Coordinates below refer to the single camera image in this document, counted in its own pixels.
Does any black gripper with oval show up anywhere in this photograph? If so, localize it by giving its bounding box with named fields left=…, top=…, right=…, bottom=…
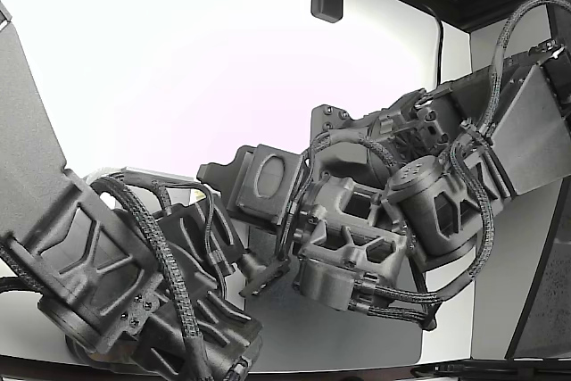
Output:
left=196, top=143, right=306, bottom=234

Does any black ribbed gripper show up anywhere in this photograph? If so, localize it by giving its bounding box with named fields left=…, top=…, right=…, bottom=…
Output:
left=156, top=201, right=247, bottom=285

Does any thin black cable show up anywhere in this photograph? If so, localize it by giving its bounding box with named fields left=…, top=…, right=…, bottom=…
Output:
left=151, top=179, right=236, bottom=277

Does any thick black braided cable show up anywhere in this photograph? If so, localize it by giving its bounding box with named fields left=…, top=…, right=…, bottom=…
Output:
left=88, top=175, right=211, bottom=381

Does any black bracket with cylinder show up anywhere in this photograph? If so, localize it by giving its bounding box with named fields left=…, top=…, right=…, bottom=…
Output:
left=239, top=253, right=292, bottom=298

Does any short black braided cable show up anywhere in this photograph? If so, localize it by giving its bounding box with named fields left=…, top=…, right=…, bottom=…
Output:
left=310, top=129, right=401, bottom=179

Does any smooth black cable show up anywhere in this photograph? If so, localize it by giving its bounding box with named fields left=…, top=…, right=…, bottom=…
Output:
left=422, top=4, right=446, bottom=90

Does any black braided cable bundle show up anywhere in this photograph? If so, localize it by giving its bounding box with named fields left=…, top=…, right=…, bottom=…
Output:
left=347, top=142, right=494, bottom=331

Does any long black braided cable loop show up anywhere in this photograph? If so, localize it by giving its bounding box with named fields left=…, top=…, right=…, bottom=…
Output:
left=484, top=0, right=564, bottom=141

